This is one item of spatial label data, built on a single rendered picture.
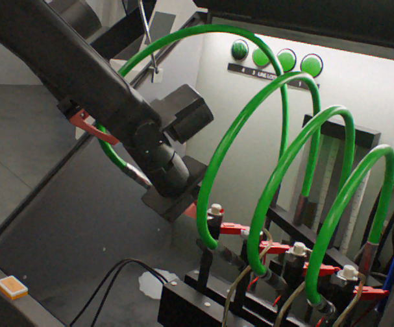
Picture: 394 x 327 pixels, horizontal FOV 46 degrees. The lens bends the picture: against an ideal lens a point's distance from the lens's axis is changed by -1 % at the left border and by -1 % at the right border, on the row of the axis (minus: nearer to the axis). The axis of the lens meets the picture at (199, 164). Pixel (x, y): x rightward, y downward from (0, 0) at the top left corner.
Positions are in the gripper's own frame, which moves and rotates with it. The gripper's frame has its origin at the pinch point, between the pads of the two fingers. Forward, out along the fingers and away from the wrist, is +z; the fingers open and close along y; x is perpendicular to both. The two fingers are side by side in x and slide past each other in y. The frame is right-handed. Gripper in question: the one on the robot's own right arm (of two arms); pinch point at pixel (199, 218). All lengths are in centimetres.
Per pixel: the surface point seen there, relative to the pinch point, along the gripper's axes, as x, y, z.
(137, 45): 297, 117, 92
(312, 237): -8.0, 12.9, 15.3
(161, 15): 276, 139, 77
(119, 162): 9.8, -3.1, -12.3
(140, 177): 9.2, -1.9, -7.8
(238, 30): 6.5, 25.6, -17.8
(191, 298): -0.7, -9.5, 11.2
